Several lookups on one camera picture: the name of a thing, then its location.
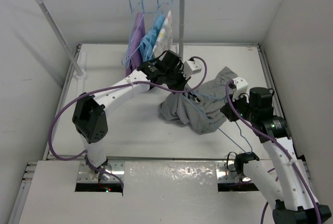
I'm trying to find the white foam front board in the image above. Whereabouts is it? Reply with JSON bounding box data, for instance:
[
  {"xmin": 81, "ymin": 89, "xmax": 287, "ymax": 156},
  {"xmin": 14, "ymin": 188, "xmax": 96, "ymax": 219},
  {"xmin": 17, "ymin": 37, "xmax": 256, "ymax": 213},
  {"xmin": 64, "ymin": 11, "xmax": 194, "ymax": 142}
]
[{"xmin": 19, "ymin": 161, "xmax": 265, "ymax": 223}]

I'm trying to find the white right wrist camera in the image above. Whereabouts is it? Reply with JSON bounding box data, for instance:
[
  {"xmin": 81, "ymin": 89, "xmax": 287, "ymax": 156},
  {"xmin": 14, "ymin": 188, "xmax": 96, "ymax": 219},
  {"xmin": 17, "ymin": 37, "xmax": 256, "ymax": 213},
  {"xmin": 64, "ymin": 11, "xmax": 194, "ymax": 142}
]
[{"xmin": 232, "ymin": 76, "xmax": 249, "ymax": 101}]

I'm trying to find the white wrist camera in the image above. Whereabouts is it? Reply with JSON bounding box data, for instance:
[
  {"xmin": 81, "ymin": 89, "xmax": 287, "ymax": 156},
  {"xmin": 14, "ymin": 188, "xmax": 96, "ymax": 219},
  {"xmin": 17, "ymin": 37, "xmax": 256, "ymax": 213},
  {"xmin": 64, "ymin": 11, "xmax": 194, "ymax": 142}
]
[
  {"xmin": 183, "ymin": 60, "xmax": 202, "ymax": 78},
  {"xmin": 232, "ymin": 76, "xmax": 249, "ymax": 101}
]

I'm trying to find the purple garment on hanger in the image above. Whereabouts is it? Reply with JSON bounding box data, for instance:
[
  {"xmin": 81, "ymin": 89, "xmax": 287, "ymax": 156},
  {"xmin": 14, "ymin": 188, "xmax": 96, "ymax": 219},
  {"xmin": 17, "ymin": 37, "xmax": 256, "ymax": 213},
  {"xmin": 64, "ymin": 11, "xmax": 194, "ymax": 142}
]
[{"xmin": 122, "ymin": 12, "xmax": 146, "ymax": 76}]

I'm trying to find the purple cable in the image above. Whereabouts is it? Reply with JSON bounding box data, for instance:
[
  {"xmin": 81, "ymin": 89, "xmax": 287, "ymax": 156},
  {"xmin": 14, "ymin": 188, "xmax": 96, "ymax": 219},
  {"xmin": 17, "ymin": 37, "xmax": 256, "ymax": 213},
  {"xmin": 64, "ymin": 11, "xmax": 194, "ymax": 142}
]
[
  {"xmin": 225, "ymin": 80, "xmax": 323, "ymax": 224},
  {"xmin": 48, "ymin": 56, "xmax": 208, "ymax": 191}
]

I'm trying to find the white patterned garment on hanger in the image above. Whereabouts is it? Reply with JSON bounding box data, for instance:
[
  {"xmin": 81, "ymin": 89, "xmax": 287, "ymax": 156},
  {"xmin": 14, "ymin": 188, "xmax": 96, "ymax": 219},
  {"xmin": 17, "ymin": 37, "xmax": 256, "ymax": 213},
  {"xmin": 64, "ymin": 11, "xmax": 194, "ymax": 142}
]
[{"xmin": 153, "ymin": 10, "xmax": 173, "ymax": 58}]

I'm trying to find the blue garment on hanger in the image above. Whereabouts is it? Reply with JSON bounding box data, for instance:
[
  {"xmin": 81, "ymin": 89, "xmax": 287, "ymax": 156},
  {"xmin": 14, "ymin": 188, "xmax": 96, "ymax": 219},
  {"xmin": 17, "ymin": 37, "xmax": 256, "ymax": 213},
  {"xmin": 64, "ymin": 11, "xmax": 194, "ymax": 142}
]
[{"xmin": 139, "ymin": 14, "xmax": 165, "ymax": 62}]

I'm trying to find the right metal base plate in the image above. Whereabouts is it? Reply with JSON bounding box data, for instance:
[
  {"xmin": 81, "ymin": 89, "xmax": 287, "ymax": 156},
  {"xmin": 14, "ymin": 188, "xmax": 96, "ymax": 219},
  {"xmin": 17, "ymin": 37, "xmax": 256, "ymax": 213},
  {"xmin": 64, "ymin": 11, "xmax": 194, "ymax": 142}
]
[{"xmin": 215, "ymin": 160, "xmax": 252, "ymax": 184}]

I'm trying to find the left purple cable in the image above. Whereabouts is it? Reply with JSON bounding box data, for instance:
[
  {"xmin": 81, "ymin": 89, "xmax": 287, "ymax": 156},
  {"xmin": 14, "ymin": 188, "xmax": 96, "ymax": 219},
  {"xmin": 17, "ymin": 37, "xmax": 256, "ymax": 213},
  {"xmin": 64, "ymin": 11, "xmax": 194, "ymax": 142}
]
[{"xmin": 48, "ymin": 56, "xmax": 208, "ymax": 191}]

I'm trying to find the grey t shirt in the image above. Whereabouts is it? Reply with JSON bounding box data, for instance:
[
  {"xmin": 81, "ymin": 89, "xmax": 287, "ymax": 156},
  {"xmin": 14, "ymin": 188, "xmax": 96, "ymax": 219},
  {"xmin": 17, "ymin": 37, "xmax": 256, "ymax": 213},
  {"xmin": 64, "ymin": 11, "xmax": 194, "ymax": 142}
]
[{"xmin": 159, "ymin": 67, "xmax": 238, "ymax": 135}]

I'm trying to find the metal base plate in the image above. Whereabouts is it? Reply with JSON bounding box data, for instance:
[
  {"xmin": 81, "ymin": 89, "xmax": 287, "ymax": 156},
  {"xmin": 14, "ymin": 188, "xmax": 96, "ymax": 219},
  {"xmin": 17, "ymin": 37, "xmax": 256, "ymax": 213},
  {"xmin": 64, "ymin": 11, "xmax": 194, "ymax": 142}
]
[
  {"xmin": 76, "ymin": 162, "xmax": 125, "ymax": 183},
  {"xmin": 215, "ymin": 160, "xmax": 252, "ymax": 184}
]

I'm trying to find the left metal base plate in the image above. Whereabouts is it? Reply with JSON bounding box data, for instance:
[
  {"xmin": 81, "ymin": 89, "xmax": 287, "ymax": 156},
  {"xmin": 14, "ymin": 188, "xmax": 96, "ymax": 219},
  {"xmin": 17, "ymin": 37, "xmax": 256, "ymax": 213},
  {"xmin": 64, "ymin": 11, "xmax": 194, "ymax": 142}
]
[{"xmin": 76, "ymin": 162, "xmax": 125, "ymax": 183}]

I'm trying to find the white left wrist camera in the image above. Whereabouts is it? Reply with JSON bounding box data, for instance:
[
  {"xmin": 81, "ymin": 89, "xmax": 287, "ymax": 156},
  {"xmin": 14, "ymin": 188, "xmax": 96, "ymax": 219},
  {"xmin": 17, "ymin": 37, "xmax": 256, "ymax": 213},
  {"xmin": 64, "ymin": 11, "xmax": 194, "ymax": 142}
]
[{"xmin": 183, "ymin": 60, "xmax": 202, "ymax": 78}]

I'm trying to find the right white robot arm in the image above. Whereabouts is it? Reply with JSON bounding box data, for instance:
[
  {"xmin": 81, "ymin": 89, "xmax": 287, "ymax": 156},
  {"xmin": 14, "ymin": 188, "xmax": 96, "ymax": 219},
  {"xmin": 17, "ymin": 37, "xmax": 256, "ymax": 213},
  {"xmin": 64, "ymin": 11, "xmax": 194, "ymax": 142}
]
[{"xmin": 221, "ymin": 83, "xmax": 332, "ymax": 223}]

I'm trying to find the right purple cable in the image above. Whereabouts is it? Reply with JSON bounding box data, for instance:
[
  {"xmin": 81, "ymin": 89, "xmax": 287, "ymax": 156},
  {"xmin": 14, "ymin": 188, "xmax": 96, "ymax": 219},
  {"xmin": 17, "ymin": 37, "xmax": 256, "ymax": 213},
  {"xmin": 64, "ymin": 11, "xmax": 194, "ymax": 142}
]
[{"xmin": 225, "ymin": 80, "xmax": 323, "ymax": 224}]

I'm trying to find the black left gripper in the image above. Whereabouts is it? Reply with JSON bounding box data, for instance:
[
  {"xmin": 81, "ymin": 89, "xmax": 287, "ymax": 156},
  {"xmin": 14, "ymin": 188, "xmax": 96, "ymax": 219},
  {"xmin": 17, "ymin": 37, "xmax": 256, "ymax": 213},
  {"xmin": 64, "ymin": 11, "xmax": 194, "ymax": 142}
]
[{"xmin": 163, "ymin": 64, "xmax": 190, "ymax": 94}]

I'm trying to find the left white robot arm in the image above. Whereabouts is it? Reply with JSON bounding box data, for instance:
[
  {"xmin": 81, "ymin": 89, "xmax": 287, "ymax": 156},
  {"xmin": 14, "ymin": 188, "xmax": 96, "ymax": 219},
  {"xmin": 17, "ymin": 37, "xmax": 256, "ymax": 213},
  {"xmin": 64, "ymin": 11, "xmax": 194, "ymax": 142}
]
[{"xmin": 72, "ymin": 50, "xmax": 187, "ymax": 168}]

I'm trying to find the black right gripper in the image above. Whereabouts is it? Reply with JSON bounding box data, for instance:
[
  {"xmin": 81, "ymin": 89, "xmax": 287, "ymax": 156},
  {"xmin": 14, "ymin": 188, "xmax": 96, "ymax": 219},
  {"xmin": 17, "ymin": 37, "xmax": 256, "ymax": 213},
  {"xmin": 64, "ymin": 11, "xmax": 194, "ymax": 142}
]
[{"xmin": 221, "ymin": 90, "xmax": 257, "ymax": 122}]

